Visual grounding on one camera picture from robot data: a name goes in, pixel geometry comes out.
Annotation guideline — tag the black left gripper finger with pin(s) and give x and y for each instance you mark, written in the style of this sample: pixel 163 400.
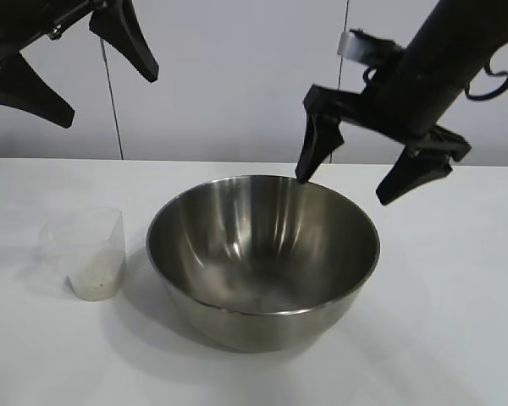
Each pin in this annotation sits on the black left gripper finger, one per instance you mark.
pixel 29 93
pixel 125 38

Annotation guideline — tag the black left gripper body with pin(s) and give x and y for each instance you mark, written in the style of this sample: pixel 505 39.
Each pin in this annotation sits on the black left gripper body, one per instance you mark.
pixel 34 25

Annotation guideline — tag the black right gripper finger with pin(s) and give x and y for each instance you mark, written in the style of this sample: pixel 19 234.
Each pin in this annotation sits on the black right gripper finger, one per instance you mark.
pixel 415 173
pixel 319 144

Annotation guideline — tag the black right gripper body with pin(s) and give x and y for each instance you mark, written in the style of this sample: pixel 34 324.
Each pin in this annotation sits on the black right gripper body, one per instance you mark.
pixel 427 93

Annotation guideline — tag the stainless steel mixing bowl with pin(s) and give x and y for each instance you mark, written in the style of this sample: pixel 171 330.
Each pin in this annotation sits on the stainless steel mixing bowl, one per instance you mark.
pixel 258 254

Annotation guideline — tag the clear plastic measuring cup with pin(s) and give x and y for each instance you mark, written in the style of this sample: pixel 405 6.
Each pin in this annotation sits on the clear plastic measuring cup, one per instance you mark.
pixel 95 237

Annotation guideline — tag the white rice grains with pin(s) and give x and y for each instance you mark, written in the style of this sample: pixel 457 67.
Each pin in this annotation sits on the white rice grains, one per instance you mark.
pixel 95 279

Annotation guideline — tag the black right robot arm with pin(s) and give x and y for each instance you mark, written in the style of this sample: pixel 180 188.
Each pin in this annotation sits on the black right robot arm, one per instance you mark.
pixel 461 29

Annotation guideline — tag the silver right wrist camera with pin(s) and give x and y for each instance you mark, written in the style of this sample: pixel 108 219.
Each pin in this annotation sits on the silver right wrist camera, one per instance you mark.
pixel 351 46

